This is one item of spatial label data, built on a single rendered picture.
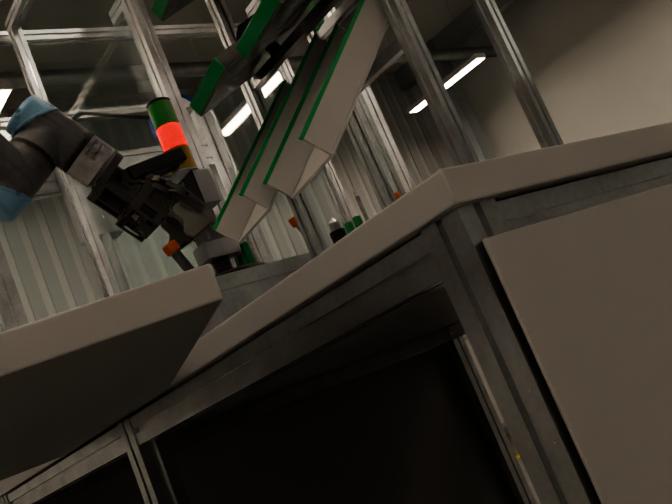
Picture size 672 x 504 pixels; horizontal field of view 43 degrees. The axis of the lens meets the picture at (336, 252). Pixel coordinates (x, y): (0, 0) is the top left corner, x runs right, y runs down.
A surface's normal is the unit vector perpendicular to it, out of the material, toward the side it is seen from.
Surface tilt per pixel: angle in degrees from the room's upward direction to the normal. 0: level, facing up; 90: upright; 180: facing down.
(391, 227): 90
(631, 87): 90
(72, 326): 90
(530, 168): 90
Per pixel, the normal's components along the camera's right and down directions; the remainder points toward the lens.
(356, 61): 0.40, -0.33
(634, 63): -0.74, 0.19
